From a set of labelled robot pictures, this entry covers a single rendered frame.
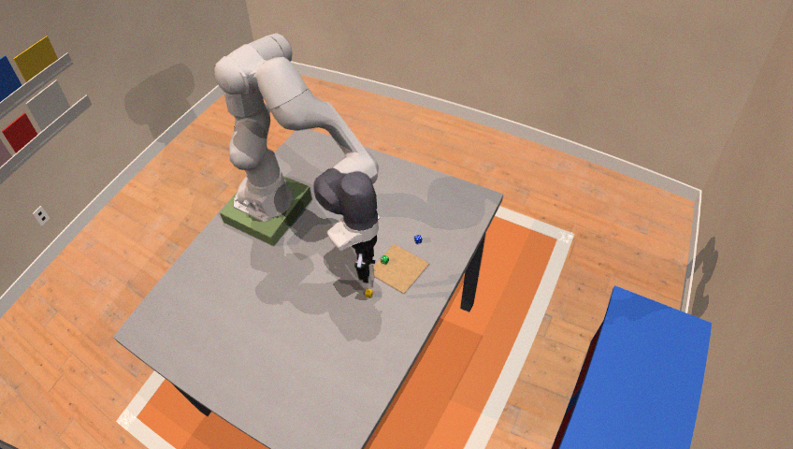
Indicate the tan square mat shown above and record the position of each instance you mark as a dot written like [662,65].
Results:
[402,269]

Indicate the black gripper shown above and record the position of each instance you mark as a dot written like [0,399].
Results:
[364,267]

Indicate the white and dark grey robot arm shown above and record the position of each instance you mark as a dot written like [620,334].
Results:
[342,189]

